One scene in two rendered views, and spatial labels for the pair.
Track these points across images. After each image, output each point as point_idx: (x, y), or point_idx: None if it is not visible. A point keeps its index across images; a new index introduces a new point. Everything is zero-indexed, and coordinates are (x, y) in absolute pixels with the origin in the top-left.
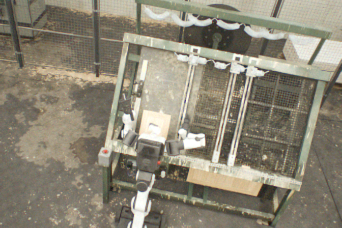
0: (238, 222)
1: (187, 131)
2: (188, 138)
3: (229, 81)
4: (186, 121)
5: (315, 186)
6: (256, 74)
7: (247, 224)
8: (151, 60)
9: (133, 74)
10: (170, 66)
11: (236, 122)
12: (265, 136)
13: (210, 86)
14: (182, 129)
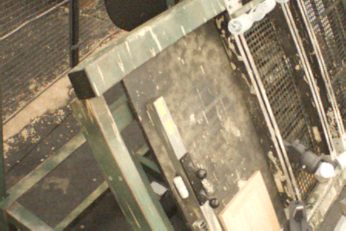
0: (330, 223)
1: (327, 161)
2: (343, 168)
3: (281, 17)
4: (303, 148)
5: (292, 102)
6: None
7: (335, 213)
8: (159, 90)
9: (137, 165)
10: (195, 68)
11: (322, 79)
12: (337, 70)
13: (11, 104)
14: (324, 164)
